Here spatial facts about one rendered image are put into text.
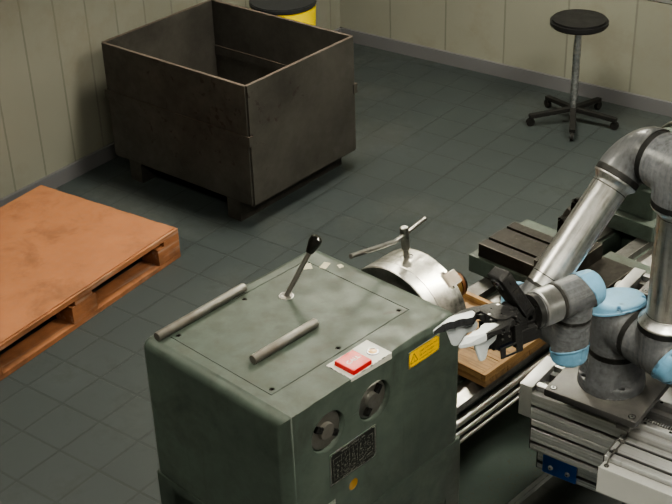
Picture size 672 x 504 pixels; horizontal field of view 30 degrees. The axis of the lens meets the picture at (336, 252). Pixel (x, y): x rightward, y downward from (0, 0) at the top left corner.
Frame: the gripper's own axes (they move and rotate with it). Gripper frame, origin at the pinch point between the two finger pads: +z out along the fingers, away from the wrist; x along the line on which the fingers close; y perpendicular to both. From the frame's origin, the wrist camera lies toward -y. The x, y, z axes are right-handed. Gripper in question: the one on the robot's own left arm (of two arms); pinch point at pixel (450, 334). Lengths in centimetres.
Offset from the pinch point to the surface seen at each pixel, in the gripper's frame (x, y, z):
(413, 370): 47, 35, -21
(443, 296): 66, 31, -45
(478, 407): 70, 70, -56
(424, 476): 52, 69, -25
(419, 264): 74, 25, -44
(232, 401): 51, 28, 23
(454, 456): 55, 70, -37
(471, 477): 75, 95, -56
